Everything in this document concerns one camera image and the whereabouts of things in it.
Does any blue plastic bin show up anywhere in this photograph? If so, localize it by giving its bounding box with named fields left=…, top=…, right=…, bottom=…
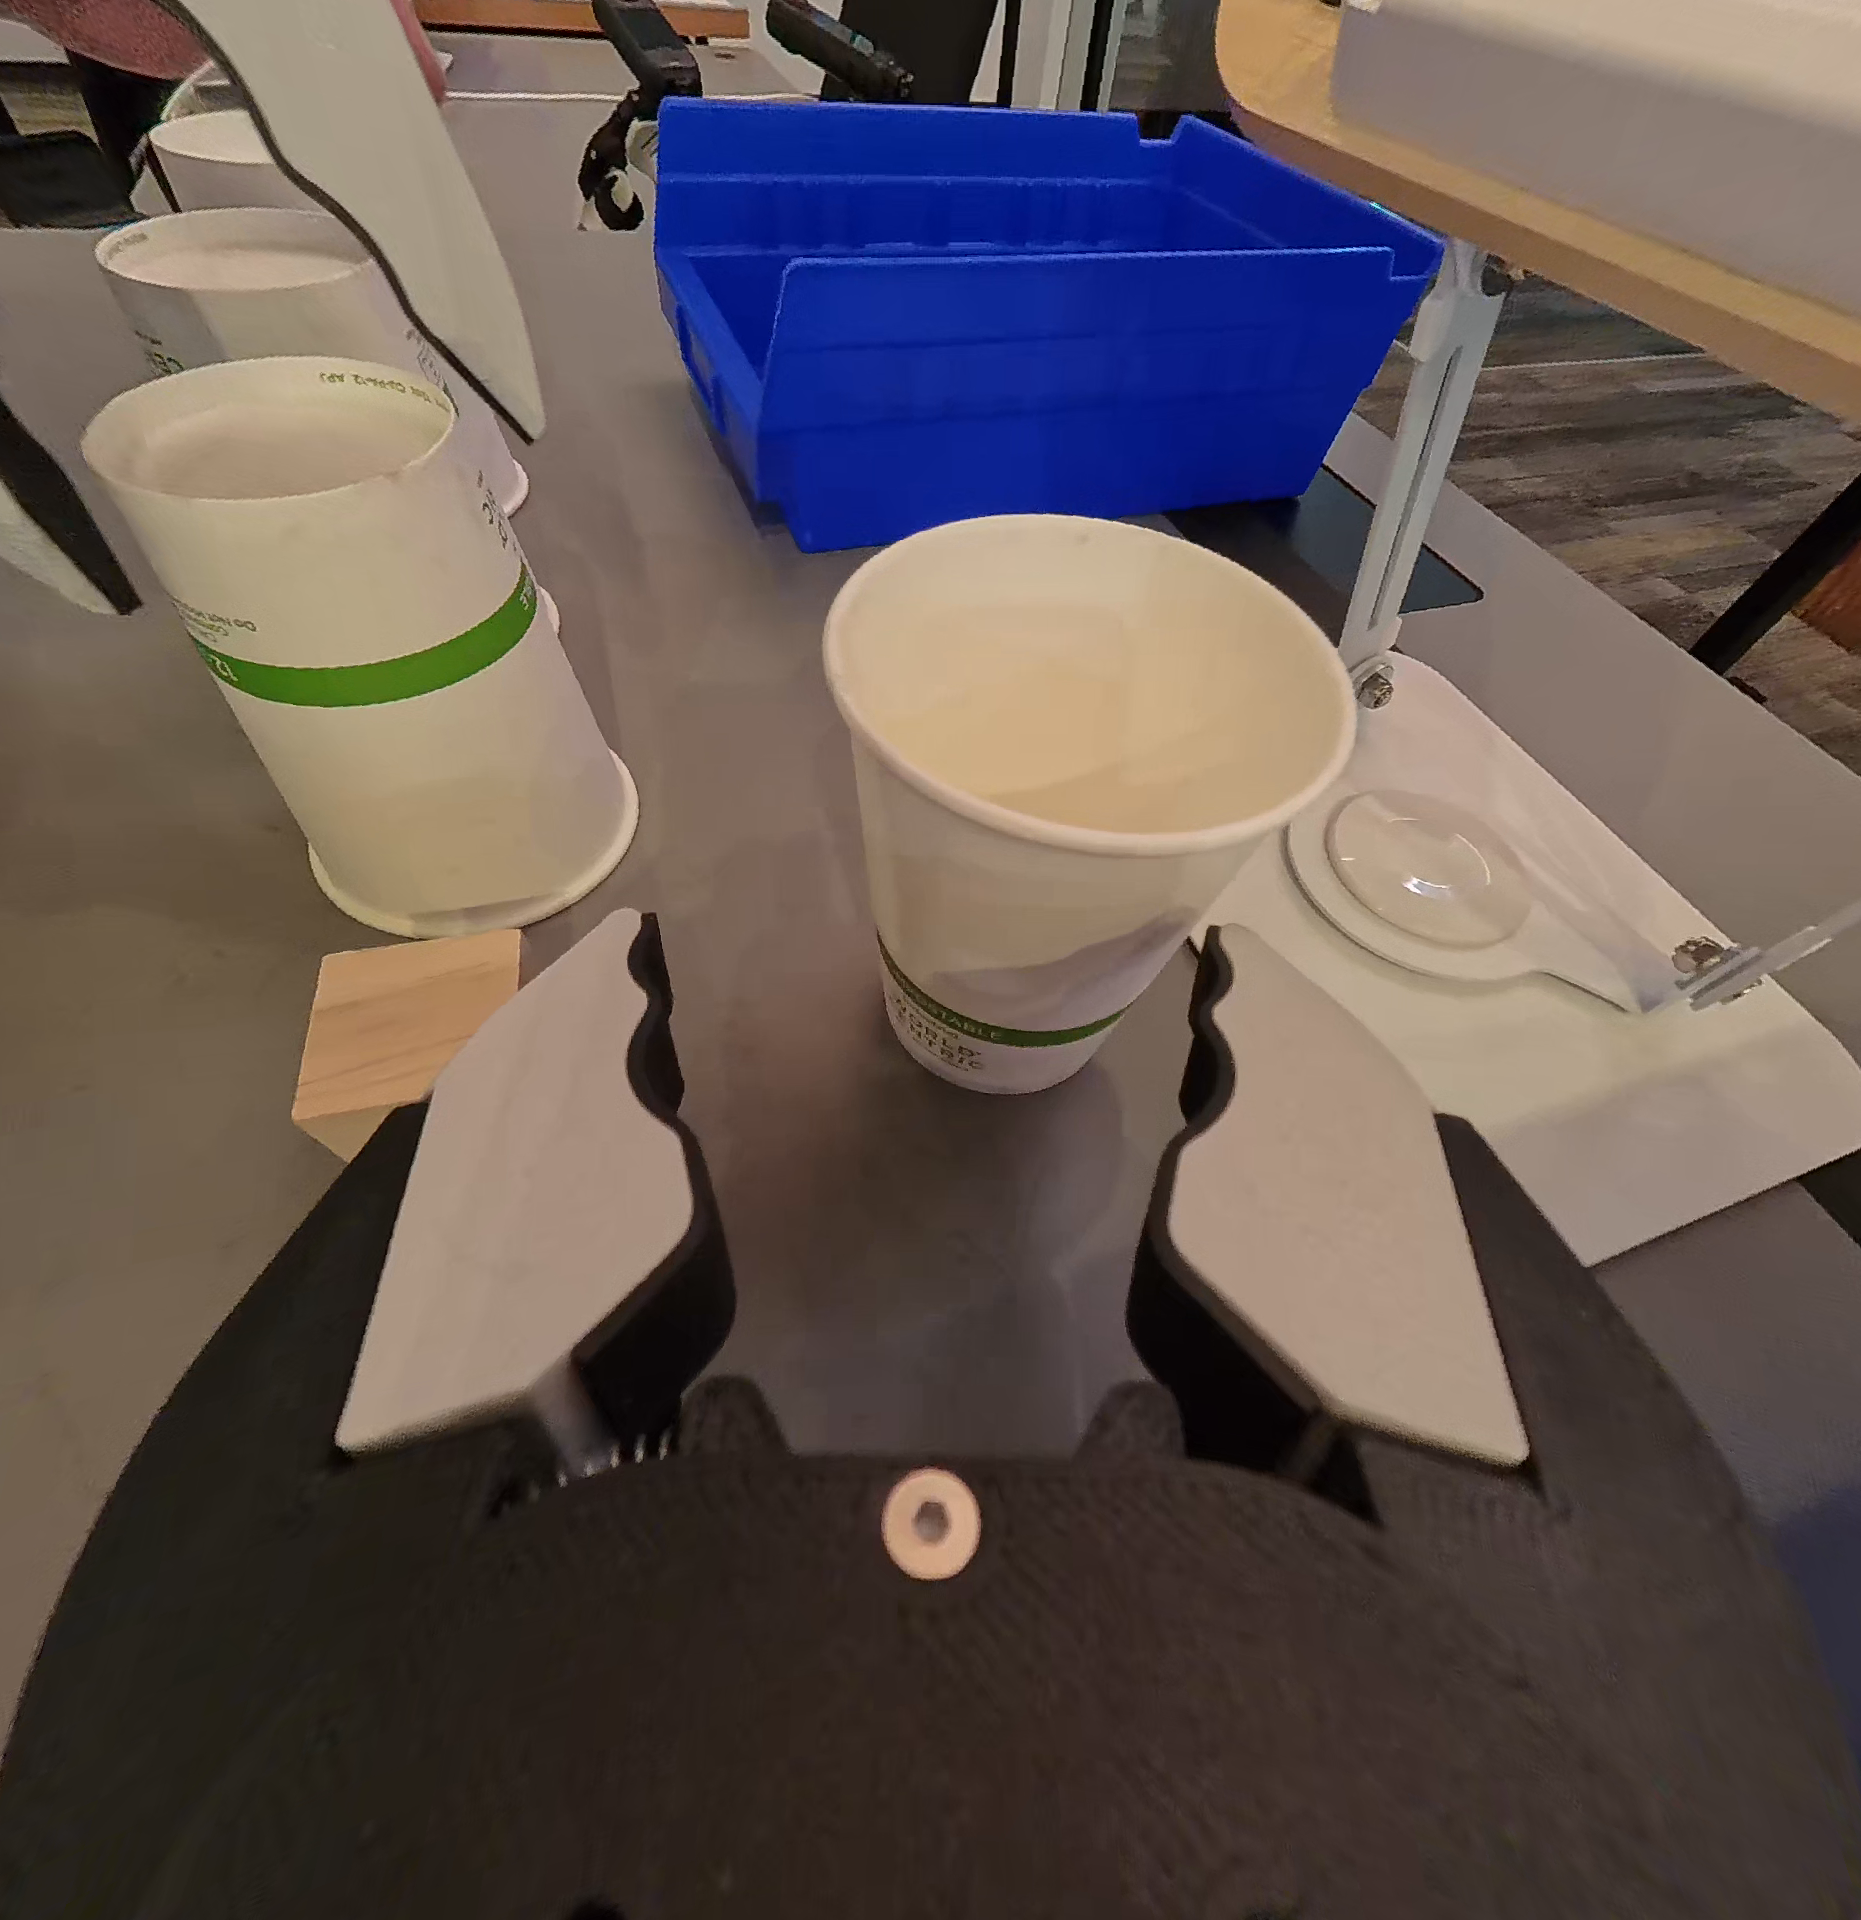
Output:
left=653, top=98, right=1448, bottom=553

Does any spare black white gripper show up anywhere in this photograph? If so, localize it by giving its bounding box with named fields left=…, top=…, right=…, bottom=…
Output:
left=765, top=0, right=920, bottom=100
left=578, top=0, right=705, bottom=235

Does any white paper cup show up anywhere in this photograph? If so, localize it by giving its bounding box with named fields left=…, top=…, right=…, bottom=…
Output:
left=820, top=514, right=1358, bottom=1098
left=80, top=355, right=641, bottom=940
left=92, top=209, right=539, bottom=519
left=146, top=108, right=331, bottom=215

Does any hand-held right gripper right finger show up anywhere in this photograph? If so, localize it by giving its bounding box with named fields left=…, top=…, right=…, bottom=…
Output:
left=1129, top=918, right=1531, bottom=1485

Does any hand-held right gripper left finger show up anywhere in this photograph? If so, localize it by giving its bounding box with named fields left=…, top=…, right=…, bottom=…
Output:
left=334, top=908, right=740, bottom=1482

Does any wooden cube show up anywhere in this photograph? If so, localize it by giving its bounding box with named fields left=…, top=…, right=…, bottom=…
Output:
left=292, top=929, right=523, bottom=1164

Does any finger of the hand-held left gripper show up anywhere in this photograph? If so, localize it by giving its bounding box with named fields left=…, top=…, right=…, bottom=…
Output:
left=0, top=240, right=146, bottom=620
left=177, top=0, right=550, bottom=448

